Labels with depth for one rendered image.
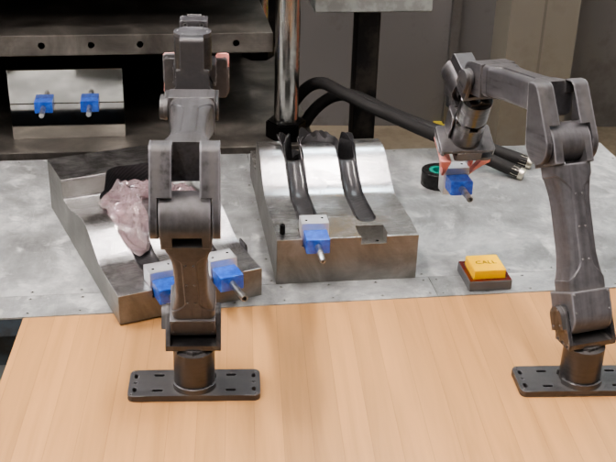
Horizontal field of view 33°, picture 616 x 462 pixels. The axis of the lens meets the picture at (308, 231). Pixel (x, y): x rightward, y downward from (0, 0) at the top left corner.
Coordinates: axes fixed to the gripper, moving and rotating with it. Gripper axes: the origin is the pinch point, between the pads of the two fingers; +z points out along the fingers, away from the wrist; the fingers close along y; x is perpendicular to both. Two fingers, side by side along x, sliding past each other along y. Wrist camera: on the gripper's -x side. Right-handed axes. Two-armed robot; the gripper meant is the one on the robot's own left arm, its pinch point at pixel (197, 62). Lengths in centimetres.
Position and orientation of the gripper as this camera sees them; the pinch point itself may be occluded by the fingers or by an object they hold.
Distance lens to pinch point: 177.9
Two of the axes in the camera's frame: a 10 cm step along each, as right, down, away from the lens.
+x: -0.3, 9.1, 4.2
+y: -10.0, 0.0, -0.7
